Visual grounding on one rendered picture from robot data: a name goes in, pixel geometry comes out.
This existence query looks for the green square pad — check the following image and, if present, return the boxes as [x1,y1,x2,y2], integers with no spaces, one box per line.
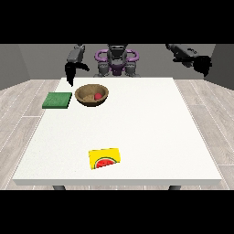
[41,92,73,110]

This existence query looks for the yellow cup with melon print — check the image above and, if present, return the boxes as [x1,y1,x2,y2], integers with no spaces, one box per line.
[88,147,122,171]

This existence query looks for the brown wooden bowl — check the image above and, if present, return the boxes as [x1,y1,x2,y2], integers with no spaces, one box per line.
[74,83,110,107]

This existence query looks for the grey robot trunk purple rings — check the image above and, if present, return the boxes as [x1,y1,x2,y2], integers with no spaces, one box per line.
[93,44,142,78]

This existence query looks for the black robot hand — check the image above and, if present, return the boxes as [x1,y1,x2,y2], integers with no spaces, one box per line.
[64,60,90,88]
[192,55,213,78]

